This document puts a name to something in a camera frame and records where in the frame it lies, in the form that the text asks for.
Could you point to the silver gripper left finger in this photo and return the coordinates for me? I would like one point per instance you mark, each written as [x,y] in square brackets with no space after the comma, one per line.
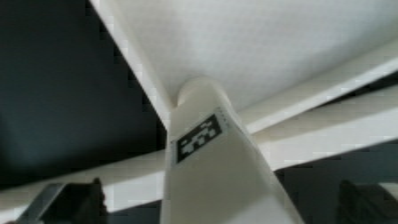
[32,214]

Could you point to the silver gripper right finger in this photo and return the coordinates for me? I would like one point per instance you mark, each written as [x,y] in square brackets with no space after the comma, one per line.
[389,188]

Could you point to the white desk leg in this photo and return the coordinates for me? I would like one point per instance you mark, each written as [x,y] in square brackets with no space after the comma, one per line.
[222,189]

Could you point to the white desk top tray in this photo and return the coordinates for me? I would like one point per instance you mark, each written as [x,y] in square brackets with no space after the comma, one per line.
[292,51]

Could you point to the white L-shaped fence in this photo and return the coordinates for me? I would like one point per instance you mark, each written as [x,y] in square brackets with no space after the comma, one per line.
[325,132]

